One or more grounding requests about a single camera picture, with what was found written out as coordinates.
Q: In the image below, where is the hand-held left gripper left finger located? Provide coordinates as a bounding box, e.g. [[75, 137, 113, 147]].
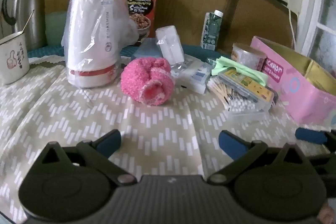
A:
[[39, 130, 137, 185]]

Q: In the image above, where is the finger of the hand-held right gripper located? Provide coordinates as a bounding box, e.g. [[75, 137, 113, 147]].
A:
[[295, 127, 336, 153]]

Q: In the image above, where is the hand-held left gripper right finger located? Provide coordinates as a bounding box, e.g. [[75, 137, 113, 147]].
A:
[[218, 130, 302, 185]]

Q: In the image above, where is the pink fuzzy sock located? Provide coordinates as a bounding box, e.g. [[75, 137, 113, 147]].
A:
[[120, 57, 175, 105]]

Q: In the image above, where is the white tissue packet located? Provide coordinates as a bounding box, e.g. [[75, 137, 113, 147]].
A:
[[173, 55, 213, 94]]

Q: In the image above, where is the light green cloth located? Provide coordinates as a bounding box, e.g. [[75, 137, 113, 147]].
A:
[[211, 56, 269, 86]]

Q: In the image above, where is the person's right hand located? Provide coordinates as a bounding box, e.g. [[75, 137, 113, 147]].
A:
[[318, 200, 336, 224]]

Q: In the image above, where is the clear cotton swab box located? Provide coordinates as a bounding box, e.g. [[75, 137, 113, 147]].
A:
[[207, 68, 279, 119]]

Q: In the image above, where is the round clear jar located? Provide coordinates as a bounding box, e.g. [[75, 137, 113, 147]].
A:
[[231, 43, 267, 71]]

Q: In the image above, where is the white red appliance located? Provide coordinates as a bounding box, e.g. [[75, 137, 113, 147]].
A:
[[66, 0, 121, 89]]

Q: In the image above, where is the teal lace mat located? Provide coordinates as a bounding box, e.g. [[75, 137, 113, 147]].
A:
[[26, 43, 231, 67]]

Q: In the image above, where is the green drink carton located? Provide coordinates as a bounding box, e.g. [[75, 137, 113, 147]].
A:
[[201, 9, 223, 51]]

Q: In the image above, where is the clear cotton pad packet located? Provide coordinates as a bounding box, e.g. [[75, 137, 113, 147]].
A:
[[155, 25, 185, 64]]

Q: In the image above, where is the white enamel mug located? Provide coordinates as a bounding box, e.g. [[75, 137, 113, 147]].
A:
[[0, 31, 30, 85]]

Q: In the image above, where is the light green container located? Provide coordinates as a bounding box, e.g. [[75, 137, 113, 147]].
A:
[[45, 11, 68, 46]]

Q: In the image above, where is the brown tray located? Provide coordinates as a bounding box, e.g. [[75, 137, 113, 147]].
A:
[[217, 0, 300, 56]]

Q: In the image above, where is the steel thermos flask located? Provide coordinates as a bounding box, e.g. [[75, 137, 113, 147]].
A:
[[3, 0, 46, 50]]

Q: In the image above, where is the metal spoon handle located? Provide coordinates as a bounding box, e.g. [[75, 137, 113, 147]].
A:
[[20, 10, 34, 34]]

